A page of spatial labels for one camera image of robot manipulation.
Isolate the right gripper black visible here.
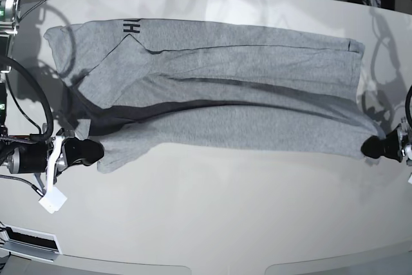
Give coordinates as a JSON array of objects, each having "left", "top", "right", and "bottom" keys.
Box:
[{"left": 1, "top": 137, "right": 104, "bottom": 175}]

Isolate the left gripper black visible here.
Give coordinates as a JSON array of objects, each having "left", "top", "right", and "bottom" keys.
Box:
[{"left": 360, "top": 124, "right": 411, "bottom": 167}]

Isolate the grey t-shirt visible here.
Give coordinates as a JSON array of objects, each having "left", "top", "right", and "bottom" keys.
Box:
[{"left": 44, "top": 19, "right": 384, "bottom": 173}]

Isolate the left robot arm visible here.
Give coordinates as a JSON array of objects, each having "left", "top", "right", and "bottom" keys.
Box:
[{"left": 360, "top": 88, "right": 411, "bottom": 167}]

